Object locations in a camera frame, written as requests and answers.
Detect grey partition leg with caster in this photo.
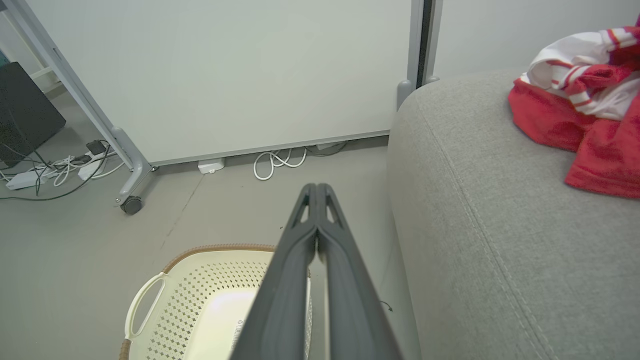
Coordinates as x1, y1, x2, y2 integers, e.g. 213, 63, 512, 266
0, 0, 157, 216

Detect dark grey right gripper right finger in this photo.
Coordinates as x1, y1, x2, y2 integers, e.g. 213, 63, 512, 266
317, 183, 403, 360

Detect grey partition post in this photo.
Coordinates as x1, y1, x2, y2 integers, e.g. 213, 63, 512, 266
396, 0, 444, 111

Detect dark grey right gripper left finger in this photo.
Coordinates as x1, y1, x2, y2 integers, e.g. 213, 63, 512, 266
230, 183, 319, 360

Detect white floor cable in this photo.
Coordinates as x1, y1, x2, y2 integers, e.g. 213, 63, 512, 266
49, 154, 126, 187

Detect white partition panel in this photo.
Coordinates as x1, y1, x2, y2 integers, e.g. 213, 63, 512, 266
25, 0, 414, 167

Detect white jersey with red stripes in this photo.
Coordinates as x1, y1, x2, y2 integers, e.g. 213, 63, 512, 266
520, 15, 640, 121

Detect white adapter box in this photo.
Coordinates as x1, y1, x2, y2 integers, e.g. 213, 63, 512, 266
197, 157, 226, 175

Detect black cable under partition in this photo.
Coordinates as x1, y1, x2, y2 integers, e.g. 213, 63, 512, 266
305, 141, 349, 157

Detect white power strip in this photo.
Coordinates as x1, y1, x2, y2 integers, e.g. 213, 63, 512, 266
77, 159, 109, 181
6, 170, 49, 191

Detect white power strips with cables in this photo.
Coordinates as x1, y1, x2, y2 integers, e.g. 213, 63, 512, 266
0, 145, 110, 202

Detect cream perforated laundry basket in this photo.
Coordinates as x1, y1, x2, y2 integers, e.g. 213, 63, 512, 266
119, 243, 314, 360

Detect grey fabric sofa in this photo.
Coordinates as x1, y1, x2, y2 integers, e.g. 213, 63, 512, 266
387, 67, 640, 360

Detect white coiled cable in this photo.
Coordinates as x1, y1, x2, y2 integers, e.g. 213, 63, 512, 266
253, 146, 308, 181

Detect black computer box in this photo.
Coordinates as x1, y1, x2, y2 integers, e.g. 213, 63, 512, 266
0, 61, 67, 169

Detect red shorts with white stripe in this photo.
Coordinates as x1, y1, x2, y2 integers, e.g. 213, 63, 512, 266
508, 75, 640, 199

